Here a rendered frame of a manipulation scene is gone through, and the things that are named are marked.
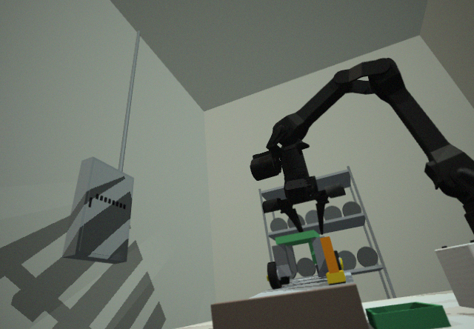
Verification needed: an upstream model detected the green tray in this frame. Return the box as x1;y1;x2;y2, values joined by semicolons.
365;302;451;329

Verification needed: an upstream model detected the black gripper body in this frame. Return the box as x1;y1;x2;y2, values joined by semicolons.
262;167;346;213

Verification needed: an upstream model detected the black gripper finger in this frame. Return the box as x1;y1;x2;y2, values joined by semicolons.
281;209;304;232
316;201;329;235

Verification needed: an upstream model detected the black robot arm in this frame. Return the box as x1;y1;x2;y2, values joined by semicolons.
250;58;474;233

